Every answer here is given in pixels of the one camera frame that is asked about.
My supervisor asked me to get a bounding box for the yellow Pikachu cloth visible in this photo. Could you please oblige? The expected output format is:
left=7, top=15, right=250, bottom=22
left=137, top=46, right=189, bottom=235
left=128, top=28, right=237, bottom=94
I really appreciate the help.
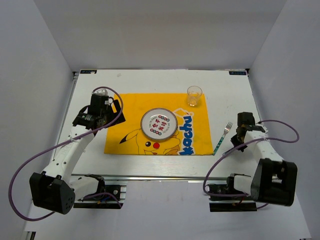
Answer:
left=104, top=93, right=214, bottom=156

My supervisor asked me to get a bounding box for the round patterned plate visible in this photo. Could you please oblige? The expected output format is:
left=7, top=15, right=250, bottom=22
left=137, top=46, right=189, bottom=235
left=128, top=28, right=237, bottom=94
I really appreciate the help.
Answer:
left=140, top=108, right=178, bottom=141

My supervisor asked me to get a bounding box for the clear drinking glass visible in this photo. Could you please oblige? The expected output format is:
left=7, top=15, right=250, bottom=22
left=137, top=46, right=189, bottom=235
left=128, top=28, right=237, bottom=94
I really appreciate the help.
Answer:
left=187, top=85, right=203, bottom=107

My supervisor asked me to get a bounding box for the knife with teal handle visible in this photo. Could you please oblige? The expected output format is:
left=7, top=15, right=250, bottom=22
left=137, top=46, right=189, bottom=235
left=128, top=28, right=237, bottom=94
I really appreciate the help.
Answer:
left=222, top=148, right=235, bottom=156

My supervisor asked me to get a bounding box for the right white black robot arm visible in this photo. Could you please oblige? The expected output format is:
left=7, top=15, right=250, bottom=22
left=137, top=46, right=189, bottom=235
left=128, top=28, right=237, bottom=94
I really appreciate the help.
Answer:
left=225, top=112, right=298, bottom=207

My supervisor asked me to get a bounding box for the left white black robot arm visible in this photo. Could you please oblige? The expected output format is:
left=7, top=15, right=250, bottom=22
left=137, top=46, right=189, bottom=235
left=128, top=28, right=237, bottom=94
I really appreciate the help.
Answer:
left=29, top=89, right=125, bottom=215

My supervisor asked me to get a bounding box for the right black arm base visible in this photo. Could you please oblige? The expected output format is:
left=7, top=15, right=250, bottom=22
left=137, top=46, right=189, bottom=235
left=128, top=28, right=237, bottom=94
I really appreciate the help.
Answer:
left=205, top=183, right=257, bottom=213

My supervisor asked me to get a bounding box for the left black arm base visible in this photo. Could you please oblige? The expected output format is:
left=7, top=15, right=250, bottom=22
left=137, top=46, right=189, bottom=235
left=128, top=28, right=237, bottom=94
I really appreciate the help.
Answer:
left=73, top=179, right=128, bottom=210

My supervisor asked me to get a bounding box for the left blue table label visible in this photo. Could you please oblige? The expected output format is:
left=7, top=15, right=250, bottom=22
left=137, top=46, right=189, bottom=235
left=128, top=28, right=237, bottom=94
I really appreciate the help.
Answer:
left=79, top=69, right=97, bottom=75

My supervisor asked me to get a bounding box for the blue table label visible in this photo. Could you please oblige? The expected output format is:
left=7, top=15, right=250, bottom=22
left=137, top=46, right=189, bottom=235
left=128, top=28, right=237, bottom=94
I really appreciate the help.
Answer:
left=79, top=69, right=97, bottom=75
left=228, top=71, right=247, bottom=76

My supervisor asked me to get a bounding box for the right blue table label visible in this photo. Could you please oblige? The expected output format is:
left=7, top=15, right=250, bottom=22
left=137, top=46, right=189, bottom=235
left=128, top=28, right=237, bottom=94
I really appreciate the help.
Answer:
left=228, top=71, right=247, bottom=76

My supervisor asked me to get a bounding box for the fork with teal handle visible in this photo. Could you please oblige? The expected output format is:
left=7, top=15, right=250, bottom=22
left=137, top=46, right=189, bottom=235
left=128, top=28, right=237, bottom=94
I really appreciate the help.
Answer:
left=212, top=122, right=233, bottom=156

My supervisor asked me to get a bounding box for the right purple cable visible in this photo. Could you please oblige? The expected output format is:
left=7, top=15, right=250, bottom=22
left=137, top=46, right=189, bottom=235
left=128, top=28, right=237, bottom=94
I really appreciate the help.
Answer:
left=202, top=119, right=300, bottom=210

